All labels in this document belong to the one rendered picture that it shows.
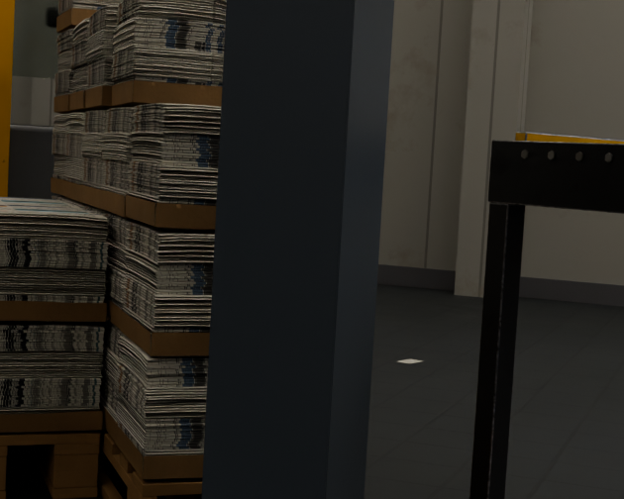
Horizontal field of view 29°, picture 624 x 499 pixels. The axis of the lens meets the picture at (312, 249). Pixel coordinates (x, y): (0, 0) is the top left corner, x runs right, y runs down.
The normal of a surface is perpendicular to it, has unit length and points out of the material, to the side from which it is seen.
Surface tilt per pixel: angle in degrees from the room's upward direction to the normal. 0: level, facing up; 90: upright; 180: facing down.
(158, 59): 90
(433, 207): 90
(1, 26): 90
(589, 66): 90
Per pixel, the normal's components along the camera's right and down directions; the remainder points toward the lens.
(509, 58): -0.34, 0.05
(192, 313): 0.35, 0.10
